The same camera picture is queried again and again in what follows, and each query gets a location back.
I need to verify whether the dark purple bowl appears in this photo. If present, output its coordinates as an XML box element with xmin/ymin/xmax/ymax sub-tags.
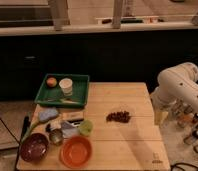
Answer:
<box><xmin>20</xmin><ymin>133</ymin><xmax>49</xmax><ymax>162</ymax></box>

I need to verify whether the wooden block with dark strip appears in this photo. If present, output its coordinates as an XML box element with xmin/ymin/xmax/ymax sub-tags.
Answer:
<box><xmin>62</xmin><ymin>112</ymin><xmax>84</xmax><ymax>121</ymax></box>

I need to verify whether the orange fruit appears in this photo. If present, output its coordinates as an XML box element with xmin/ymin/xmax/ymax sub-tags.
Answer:
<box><xmin>46</xmin><ymin>77</ymin><xmax>57</xmax><ymax>88</ymax></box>

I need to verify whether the crumpled silver blue wrapper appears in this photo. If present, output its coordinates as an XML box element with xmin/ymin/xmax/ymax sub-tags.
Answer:
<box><xmin>61</xmin><ymin>121</ymin><xmax>79</xmax><ymax>138</ymax></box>

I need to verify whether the green plastic tray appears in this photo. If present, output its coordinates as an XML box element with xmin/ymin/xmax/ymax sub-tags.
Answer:
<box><xmin>35</xmin><ymin>73</ymin><xmax>90</xmax><ymax>108</ymax></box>

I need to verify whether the blue grey cloth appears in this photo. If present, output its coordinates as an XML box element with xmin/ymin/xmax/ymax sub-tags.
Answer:
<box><xmin>38</xmin><ymin>108</ymin><xmax>59</xmax><ymax>123</ymax></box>

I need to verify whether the white paper cup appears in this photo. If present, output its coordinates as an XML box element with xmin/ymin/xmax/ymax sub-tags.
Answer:
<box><xmin>59</xmin><ymin>78</ymin><xmax>73</xmax><ymax>96</ymax></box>

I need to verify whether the small metal cup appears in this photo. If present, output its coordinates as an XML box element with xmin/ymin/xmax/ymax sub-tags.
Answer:
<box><xmin>49</xmin><ymin>129</ymin><xmax>63</xmax><ymax>145</ymax></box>

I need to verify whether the orange bowl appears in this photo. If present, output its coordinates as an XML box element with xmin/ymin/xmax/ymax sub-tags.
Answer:
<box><xmin>59</xmin><ymin>136</ymin><xmax>92</xmax><ymax>169</ymax></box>

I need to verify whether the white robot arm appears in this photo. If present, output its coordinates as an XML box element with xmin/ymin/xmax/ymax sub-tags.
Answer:
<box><xmin>150</xmin><ymin>62</ymin><xmax>198</xmax><ymax>125</ymax></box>

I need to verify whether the dark red grape bunch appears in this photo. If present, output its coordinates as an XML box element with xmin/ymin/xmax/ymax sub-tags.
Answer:
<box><xmin>106</xmin><ymin>111</ymin><xmax>131</xmax><ymax>123</ymax></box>

